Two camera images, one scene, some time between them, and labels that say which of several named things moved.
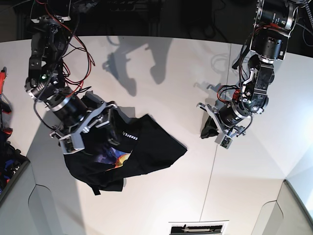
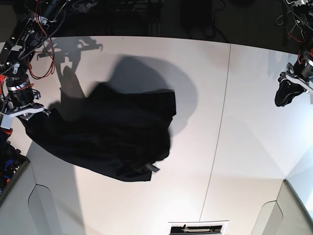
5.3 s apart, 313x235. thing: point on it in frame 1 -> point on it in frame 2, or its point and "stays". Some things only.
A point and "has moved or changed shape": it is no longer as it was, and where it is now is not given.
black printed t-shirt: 145,145 has moved or changed shape
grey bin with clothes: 12,164 stays
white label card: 200,227 stays
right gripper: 233,118 -> 301,73
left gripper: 76,119 -> 20,102
